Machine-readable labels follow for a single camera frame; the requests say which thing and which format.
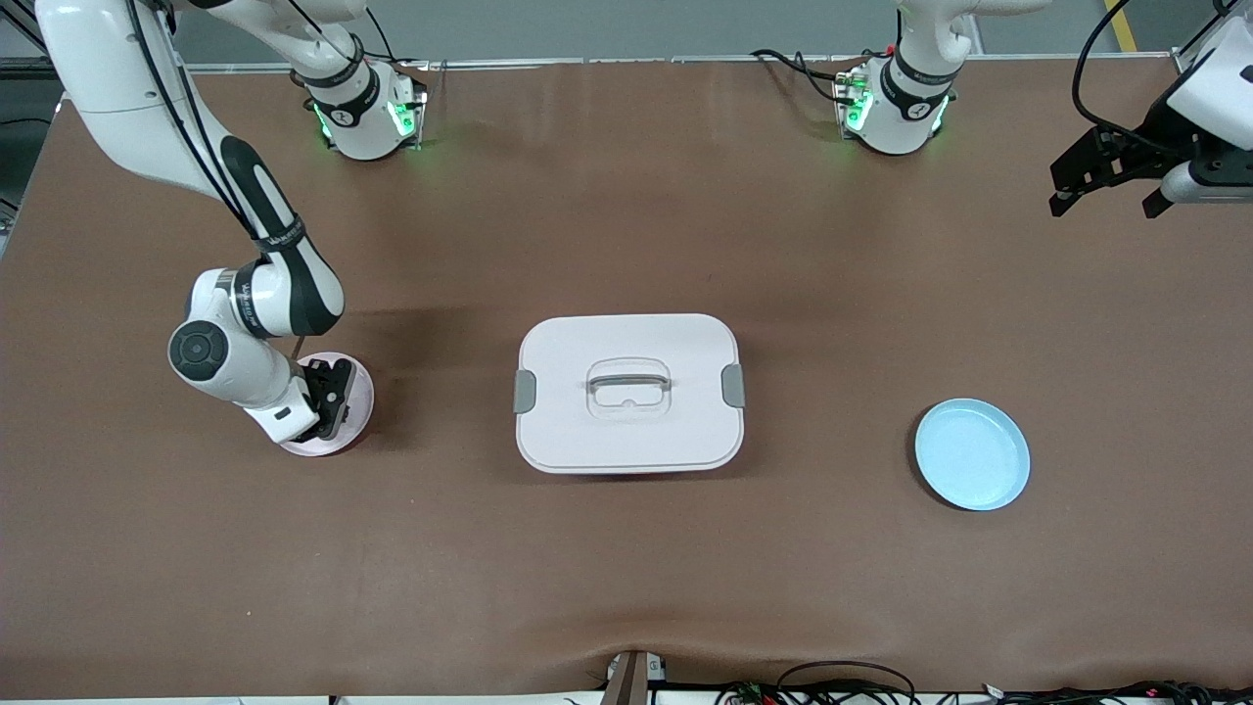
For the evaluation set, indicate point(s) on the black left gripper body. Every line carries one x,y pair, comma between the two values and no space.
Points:
1147,140

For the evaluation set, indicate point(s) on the light blue round plate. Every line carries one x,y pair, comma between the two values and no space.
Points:
969,460

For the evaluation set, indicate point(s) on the aluminium table edge rail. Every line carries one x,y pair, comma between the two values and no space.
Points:
636,61

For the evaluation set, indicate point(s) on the aluminium frame post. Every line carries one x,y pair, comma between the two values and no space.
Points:
24,22
1186,62

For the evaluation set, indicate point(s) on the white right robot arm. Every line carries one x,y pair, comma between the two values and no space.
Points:
127,98

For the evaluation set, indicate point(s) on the brown table cover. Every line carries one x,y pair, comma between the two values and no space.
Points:
626,568

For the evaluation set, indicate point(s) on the pink round plate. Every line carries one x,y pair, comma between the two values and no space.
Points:
364,392

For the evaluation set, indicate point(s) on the white lidded storage box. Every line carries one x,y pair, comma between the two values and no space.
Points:
626,441

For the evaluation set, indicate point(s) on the grey metal bracket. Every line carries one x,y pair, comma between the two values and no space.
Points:
631,681

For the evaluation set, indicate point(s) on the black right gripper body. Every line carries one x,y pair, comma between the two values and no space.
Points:
319,383

